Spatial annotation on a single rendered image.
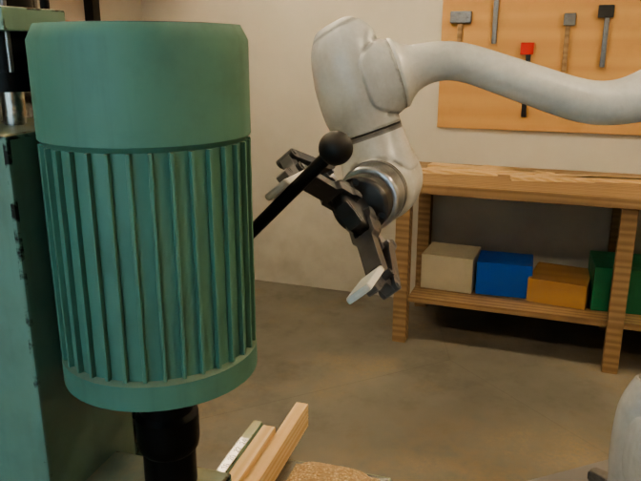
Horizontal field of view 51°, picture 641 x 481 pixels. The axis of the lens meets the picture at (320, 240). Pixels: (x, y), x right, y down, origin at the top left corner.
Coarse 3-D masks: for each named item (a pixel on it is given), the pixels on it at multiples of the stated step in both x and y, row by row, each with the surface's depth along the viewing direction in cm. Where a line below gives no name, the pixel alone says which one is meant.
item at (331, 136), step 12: (336, 132) 67; (324, 144) 66; (336, 144) 66; (348, 144) 66; (324, 156) 67; (336, 156) 66; (348, 156) 67; (312, 168) 68; (324, 168) 68; (300, 180) 69; (312, 180) 69; (288, 192) 70; (300, 192) 70; (276, 204) 70; (264, 216) 71; (276, 216) 71
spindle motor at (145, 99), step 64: (64, 64) 48; (128, 64) 48; (192, 64) 49; (64, 128) 50; (128, 128) 49; (192, 128) 51; (64, 192) 52; (128, 192) 50; (192, 192) 52; (64, 256) 55; (128, 256) 52; (192, 256) 54; (64, 320) 56; (128, 320) 54; (192, 320) 55; (128, 384) 55; (192, 384) 56
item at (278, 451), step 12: (300, 408) 106; (288, 420) 103; (300, 420) 105; (276, 432) 100; (288, 432) 100; (300, 432) 105; (276, 444) 97; (288, 444) 100; (264, 456) 94; (276, 456) 95; (288, 456) 100; (252, 468) 91; (264, 468) 91; (276, 468) 95; (252, 480) 89; (264, 480) 91
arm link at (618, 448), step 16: (640, 384) 110; (624, 400) 111; (640, 400) 108; (624, 416) 110; (640, 416) 107; (624, 432) 110; (640, 432) 106; (624, 448) 110; (640, 448) 105; (624, 464) 109; (640, 464) 104; (608, 480) 116; (624, 480) 111; (640, 480) 105
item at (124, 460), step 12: (120, 456) 72; (132, 456) 72; (108, 468) 70; (120, 468) 70; (132, 468) 70; (96, 480) 68; (108, 480) 68; (120, 480) 68; (132, 480) 68; (144, 480) 68; (204, 480) 68; (216, 480) 68; (228, 480) 68
